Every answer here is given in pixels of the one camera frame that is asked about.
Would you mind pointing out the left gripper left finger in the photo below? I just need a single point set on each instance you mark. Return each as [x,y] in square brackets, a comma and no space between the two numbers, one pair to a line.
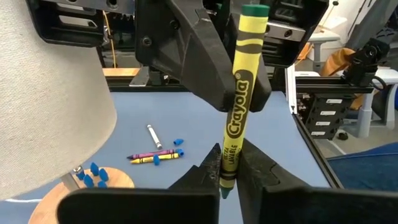
[205,177]

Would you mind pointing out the silver mounting bracket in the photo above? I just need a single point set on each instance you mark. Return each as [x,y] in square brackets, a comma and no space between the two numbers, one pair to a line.
[140,79]

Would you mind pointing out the silver frame bar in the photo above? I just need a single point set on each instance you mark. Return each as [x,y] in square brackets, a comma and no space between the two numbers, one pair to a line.
[290,90]

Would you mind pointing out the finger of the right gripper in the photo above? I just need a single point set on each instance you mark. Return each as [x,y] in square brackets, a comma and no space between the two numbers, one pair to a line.
[262,93]
[192,56]

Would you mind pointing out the black boxes white labels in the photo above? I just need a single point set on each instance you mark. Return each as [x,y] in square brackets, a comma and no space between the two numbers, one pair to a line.
[312,107]

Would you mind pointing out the small black floor object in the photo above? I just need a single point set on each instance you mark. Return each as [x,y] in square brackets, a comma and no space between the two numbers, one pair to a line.
[343,136]

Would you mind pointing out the white desk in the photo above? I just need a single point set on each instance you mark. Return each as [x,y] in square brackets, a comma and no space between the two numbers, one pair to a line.
[367,112]

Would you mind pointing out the small blue cap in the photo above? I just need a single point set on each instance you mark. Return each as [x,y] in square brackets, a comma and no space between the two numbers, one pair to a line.
[178,142]
[156,159]
[94,168]
[180,152]
[103,175]
[88,181]
[102,184]
[80,175]

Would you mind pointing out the orange fabric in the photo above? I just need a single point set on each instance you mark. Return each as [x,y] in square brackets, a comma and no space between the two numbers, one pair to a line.
[337,60]

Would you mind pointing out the yellow-green crayon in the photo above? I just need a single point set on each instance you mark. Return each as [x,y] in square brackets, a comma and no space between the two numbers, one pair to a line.
[241,102]

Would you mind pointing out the dark blue fabric surface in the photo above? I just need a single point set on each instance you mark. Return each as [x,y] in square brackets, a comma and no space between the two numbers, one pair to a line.
[367,171]

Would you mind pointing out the blue-grey table mat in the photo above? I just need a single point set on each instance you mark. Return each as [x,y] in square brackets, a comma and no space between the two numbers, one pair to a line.
[186,124]

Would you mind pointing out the white lamp wooden base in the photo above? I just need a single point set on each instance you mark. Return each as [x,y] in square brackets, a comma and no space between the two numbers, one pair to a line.
[46,93]

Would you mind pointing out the yellow crayon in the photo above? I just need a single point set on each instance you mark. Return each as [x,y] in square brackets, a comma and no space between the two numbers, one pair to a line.
[168,156]

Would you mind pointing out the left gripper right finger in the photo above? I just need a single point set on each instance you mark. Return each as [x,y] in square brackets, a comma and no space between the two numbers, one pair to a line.
[255,174]

